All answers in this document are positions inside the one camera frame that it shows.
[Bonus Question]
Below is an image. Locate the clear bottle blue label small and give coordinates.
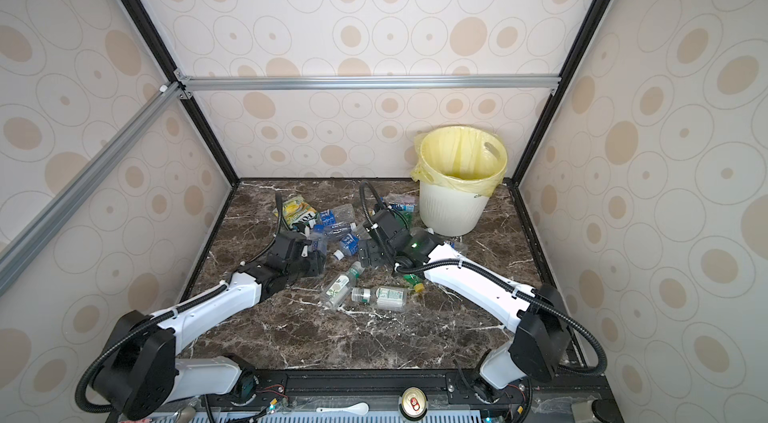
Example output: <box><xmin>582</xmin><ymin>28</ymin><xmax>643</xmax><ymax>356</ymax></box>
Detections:
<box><xmin>333</xmin><ymin>233</ymin><xmax>360</xmax><ymax>260</ymax></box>

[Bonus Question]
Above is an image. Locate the clear bottle white green label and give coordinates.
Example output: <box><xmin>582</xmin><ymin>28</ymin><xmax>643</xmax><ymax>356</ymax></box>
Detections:
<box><xmin>322</xmin><ymin>261</ymin><xmax>364</xmax><ymax>310</ymax></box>

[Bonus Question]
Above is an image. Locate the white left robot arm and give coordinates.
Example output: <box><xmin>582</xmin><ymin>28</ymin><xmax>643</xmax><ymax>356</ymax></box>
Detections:
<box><xmin>74</xmin><ymin>195</ymin><xmax>325</xmax><ymax>420</ymax></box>

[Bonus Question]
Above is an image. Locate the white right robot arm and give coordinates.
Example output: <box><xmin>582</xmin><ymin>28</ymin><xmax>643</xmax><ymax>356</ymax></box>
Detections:
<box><xmin>359</xmin><ymin>180</ymin><xmax>608</xmax><ymax>401</ymax></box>

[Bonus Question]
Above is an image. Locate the yellow plastic bin liner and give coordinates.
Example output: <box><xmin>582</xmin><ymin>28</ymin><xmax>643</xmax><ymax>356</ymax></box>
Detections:
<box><xmin>411</xmin><ymin>125</ymin><xmax>508</xmax><ymax>197</ymax></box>

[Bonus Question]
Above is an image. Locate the clear bottle blue cap far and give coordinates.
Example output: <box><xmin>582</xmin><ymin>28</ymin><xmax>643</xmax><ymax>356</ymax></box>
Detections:
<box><xmin>384</xmin><ymin>193</ymin><xmax>418</xmax><ymax>213</ymax></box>

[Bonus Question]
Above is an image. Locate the green Fox's candy bag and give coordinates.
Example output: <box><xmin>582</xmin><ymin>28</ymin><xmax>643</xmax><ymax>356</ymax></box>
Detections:
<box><xmin>282</xmin><ymin>195</ymin><xmax>317</xmax><ymax>231</ymax></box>

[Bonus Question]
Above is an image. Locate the green bottle yellow cap lower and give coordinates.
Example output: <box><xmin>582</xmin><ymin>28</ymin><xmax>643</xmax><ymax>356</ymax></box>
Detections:
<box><xmin>403</xmin><ymin>274</ymin><xmax>425</xmax><ymax>294</ymax></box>

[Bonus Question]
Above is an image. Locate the clear crushed bottle blue label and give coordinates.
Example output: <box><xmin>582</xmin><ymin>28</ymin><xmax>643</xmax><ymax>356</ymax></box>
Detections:
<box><xmin>315</xmin><ymin>203</ymin><xmax>355</xmax><ymax>227</ymax></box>

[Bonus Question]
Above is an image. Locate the clear bottle green label bottom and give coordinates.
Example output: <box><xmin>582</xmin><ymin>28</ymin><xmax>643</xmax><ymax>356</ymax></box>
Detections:
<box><xmin>351</xmin><ymin>286</ymin><xmax>407</xmax><ymax>311</ymax></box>

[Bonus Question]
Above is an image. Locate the drink can top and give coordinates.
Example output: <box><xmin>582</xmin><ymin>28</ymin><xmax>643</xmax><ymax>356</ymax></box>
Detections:
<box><xmin>399</xmin><ymin>387</ymin><xmax>428</xmax><ymax>422</ymax></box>

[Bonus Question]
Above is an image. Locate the white plastic spoon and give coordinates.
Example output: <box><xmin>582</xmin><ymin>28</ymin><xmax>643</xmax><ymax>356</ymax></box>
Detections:
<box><xmin>315</xmin><ymin>402</ymin><xmax>370</xmax><ymax>416</ymax></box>

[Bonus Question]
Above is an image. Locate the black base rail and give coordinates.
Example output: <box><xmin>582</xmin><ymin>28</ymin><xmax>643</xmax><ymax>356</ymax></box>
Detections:
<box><xmin>106</xmin><ymin>366</ymin><xmax>625</xmax><ymax>423</ymax></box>

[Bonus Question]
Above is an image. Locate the horizontal aluminium rail back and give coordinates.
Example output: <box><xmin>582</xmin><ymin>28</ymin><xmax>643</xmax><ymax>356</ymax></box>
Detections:
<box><xmin>180</xmin><ymin>74</ymin><xmax>561</xmax><ymax>91</ymax></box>

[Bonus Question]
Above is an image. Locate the diagonal aluminium rail left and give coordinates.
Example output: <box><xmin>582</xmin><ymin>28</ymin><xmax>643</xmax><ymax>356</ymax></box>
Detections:
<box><xmin>1</xmin><ymin>82</ymin><xmax>182</xmax><ymax>293</ymax></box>

